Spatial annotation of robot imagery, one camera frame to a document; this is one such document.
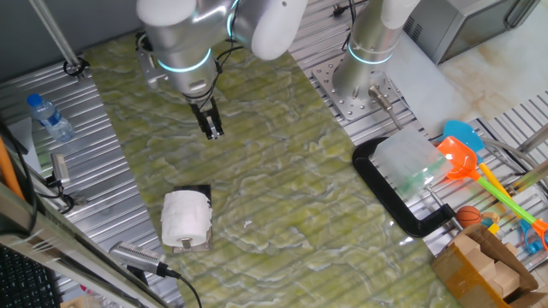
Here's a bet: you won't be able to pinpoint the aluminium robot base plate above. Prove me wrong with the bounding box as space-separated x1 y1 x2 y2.
311 54 406 121

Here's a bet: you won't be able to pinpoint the black keyboard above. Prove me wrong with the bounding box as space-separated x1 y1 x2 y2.
0 243 63 308

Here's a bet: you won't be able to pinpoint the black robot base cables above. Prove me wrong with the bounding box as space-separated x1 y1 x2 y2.
341 0 360 53

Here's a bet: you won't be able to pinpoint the white toilet paper roll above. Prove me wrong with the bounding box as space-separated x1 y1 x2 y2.
160 189 214 248

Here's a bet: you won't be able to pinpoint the brown cardboard box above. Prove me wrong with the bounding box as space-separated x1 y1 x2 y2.
431 223 548 308

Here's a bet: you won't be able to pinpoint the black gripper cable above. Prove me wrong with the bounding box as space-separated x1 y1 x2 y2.
200 38 245 112

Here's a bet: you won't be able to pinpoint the black power plug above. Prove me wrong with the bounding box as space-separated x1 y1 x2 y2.
331 0 369 18

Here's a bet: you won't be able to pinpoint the small silver clamp bracket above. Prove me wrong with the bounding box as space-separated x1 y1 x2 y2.
45 152 77 215

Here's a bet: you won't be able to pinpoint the orange pole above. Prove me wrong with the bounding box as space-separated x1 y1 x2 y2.
0 136 25 200

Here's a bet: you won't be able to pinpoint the black C-clamp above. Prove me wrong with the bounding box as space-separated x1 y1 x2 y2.
351 135 464 239

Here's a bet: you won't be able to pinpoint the silver frame rod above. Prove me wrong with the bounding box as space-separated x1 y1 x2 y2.
28 0 91 83

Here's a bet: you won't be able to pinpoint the aluminium frame beam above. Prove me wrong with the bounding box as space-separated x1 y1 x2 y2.
0 181 172 308

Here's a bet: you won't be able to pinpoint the silver microwave oven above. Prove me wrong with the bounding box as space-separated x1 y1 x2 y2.
402 0 541 65

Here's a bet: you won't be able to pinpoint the orange and blue object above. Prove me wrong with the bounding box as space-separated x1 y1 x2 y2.
443 119 545 256
436 135 548 252

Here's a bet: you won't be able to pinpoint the translucent plastic box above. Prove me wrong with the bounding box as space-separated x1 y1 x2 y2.
371 127 454 202

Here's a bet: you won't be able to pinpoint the chrome toilet paper holder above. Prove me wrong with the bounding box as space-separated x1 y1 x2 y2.
170 184 214 254

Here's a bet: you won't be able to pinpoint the green marble pattern mat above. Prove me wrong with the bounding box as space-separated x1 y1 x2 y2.
83 29 463 308

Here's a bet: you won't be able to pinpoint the plain wooden block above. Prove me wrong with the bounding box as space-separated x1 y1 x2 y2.
464 247 497 280
491 260 521 300
453 233 483 258

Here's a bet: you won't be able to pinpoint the gray paper sheet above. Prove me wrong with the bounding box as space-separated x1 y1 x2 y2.
384 32 472 142

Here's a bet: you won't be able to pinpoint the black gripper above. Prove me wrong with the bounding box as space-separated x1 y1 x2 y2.
188 94 225 140

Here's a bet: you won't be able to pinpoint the black camera cable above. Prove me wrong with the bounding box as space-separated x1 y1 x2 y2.
164 265 204 308

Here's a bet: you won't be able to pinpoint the clear water bottle blue label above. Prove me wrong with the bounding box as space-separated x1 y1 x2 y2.
27 93 76 145

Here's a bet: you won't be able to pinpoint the small toy basketball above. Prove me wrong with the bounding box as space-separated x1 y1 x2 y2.
456 205 483 229

